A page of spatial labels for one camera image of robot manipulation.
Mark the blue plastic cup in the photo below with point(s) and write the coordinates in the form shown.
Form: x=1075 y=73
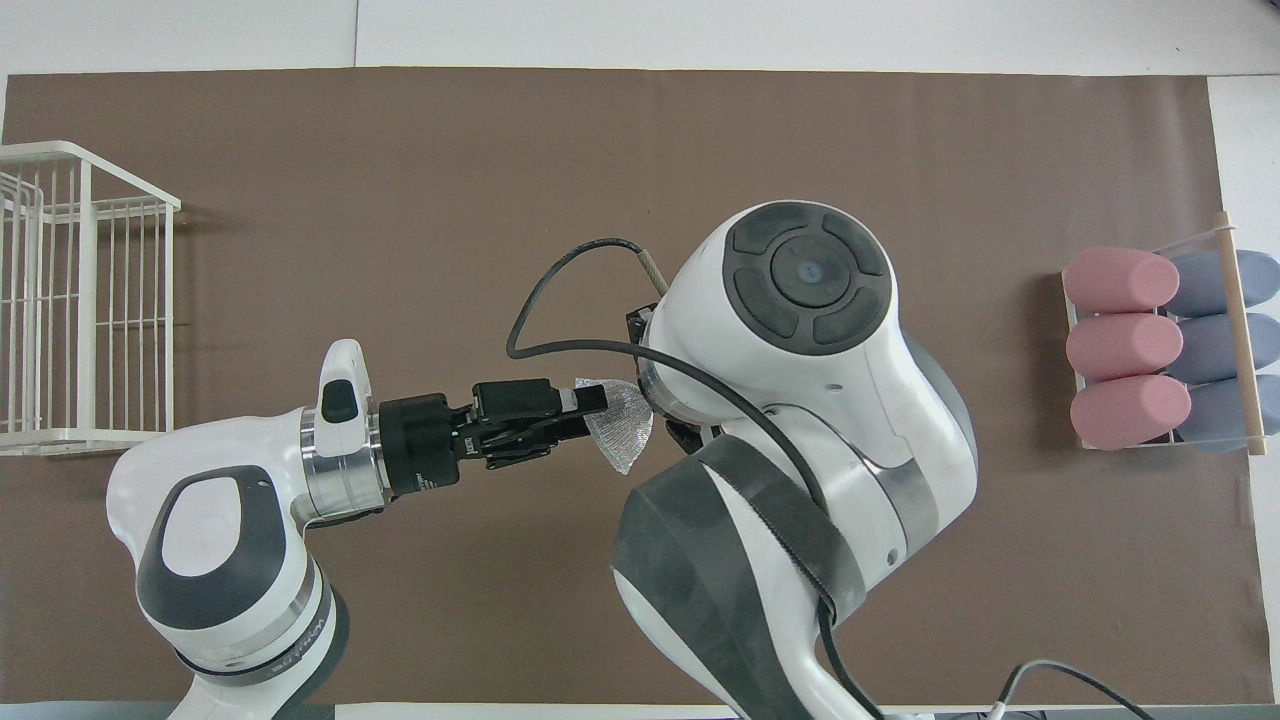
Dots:
x=1215 y=412
x=1215 y=348
x=1210 y=285

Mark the silver mesh sponge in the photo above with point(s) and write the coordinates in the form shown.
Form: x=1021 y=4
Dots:
x=622 y=430

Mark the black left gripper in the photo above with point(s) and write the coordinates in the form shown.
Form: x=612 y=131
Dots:
x=420 y=445

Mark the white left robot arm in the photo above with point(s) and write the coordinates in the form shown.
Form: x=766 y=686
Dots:
x=230 y=530

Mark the pink plastic cup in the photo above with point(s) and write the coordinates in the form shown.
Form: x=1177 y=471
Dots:
x=1120 y=280
x=1130 y=412
x=1125 y=346

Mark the brown table mat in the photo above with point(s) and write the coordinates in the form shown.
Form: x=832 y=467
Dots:
x=400 y=150

